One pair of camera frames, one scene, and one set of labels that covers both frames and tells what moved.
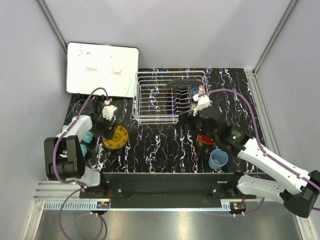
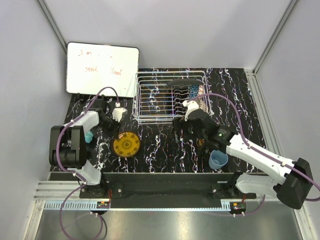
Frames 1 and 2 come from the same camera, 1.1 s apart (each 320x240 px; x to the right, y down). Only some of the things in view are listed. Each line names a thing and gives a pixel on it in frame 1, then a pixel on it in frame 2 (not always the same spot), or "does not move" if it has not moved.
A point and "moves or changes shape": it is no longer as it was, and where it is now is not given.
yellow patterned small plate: (120, 139) moves or changes shape
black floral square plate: (184, 83) does not move
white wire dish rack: (158, 97) does not move
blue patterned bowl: (193, 89) does not move
